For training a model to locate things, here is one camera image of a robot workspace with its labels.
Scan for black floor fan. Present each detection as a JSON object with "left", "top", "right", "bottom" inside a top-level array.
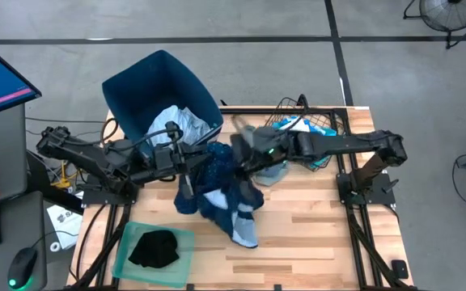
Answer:
[{"left": 402, "top": 0, "right": 466, "bottom": 50}]

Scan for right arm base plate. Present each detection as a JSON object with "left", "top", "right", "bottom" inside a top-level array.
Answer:
[{"left": 336, "top": 172, "right": 396, "bottom": 206}]

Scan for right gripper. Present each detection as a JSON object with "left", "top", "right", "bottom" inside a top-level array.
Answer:
[{"left": 230, "top": 115, "right": 299, "bottom": 175}]

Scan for black wire basket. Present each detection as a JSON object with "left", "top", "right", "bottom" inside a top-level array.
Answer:
[{"left": 263, "top": 95, "right": 347, "bottom": 173}]

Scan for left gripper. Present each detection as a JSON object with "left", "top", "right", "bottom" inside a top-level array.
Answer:
[{"left": 151, "top": 141, "right": 222, "bottom": 200}]

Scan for teal cloth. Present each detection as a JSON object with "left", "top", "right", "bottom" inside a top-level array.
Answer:
[{"left": 271, "top": 116, "right": 338, "bottom": 169}]

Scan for black aluminium table frame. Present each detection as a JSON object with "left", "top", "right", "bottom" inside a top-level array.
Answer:
[{"left": 66, "top": 105, "right": 416, "bottom": 291}]

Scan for navy white fabric bin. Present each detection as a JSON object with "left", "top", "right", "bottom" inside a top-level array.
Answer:
[{"left": 101, "top": 48, "right": 225, "bottom": 150}]

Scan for black computer mouse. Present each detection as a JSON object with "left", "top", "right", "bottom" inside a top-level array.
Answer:
[{"left": 6, "top": 247, "right": 39, "bottom": 291}]

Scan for slate blue cloth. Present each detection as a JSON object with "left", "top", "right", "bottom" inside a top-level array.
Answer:
[{"left": 252, "top": 159, "right": 290, "bottom": 188}]

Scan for teal translucent plastic bin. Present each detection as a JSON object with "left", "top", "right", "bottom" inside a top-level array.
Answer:
[{"left": 111, "top": 221, "right": 196, "bottom": 289}]

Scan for black cloth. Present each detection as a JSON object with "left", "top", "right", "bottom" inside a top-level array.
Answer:
[{"left": 127, "top": 229, "right": 180, "bottom": 269}]

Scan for small black table device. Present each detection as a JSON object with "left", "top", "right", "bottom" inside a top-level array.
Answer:
[{"left": 390, "top": 259, "right": 410, "bottom": 280}]

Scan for dark grey desk pad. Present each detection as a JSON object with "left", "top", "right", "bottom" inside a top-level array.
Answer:
[{"left": 0, "top": 190, "right": 49, "bottom": 291}]

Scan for white printed paper sheet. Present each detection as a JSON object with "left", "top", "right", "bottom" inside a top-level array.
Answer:
[{"left": 45, "top": 204, "right": 83, "bottom": 251}]

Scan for yellow cable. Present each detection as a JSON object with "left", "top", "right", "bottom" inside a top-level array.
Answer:
[{"left": 50, "top": 159, "right": 81, "bottom": 190}]

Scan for white cloth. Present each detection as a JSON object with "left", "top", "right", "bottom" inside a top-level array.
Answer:
[{"left": 279, "top": 117, "right": 313, "bottom": 133}]

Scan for navy dotted cloth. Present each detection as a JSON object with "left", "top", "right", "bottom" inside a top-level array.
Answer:
[{"left": 173, "top": 141, "right": 265, "bottom": 239}]

